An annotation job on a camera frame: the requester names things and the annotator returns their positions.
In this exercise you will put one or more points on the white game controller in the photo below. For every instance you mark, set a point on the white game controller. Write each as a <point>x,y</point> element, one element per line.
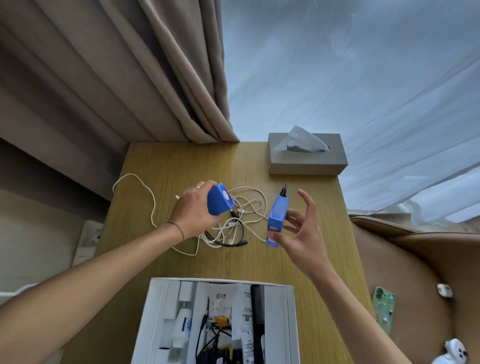
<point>452,352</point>

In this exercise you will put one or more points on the grey tissue box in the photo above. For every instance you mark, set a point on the grey tissue box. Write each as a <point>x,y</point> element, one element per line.
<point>307,165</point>

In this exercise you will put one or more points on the black power adapter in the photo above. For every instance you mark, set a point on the black power adapter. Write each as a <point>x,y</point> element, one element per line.
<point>213,356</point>

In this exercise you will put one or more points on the person's left forearm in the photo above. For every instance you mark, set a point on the person's left forearm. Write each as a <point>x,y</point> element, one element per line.
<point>86,288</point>

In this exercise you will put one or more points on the clear packet orange print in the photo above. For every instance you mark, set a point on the clear packet orange print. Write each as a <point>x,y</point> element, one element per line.
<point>221,303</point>

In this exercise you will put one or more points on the wooden table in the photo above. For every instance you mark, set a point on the wooden table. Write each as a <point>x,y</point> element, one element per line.
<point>168,157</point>

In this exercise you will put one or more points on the white square sachet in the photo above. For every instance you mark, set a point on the white square sachet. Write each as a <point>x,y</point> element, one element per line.
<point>245,305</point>

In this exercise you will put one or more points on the green patterned phone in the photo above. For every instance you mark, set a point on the green patterned phone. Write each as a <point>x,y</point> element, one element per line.
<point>384,309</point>

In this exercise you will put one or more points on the blue and white small box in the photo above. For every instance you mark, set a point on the blue and white small box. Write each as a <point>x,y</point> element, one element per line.
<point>278,217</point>

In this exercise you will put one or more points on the blue power bank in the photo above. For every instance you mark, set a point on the blue power bank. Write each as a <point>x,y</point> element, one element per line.
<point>219,200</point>

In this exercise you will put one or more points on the beige curtain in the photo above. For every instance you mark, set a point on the beige curtain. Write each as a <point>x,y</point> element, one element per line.
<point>112,75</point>

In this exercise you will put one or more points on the person's left hand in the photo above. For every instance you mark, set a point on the person's left hand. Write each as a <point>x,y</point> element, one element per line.
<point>191,213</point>

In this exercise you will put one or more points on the white cardboard box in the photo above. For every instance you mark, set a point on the white cardboard box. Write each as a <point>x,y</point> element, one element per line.
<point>150,326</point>

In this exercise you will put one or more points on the person's right forearm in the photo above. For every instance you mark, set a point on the person's right forearm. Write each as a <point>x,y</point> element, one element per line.
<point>356,322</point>

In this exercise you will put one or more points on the brown leather chair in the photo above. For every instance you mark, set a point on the brown leather chair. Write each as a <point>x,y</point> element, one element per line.
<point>412,281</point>

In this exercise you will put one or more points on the white sheer curtain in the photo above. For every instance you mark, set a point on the white sheer curtain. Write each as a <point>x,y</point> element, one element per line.
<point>356,75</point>

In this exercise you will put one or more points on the wall socket panel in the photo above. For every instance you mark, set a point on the wall socket panel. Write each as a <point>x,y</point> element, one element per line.
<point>88,243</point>

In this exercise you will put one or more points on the white tube black cap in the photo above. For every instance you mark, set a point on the white tube black cap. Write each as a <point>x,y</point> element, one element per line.
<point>247,350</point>

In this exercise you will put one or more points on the person's right hand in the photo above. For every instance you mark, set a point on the person's right hand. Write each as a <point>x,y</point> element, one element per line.
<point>307,243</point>

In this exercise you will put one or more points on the white charger blue print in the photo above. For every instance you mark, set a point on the white charger blue print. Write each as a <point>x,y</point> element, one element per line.
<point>182,326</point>

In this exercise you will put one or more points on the white tissue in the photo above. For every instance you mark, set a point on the white tissue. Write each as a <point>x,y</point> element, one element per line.
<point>300,138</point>

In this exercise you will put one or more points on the small white earbud case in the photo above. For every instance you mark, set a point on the small white earbud case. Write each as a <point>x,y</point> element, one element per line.
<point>444,290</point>

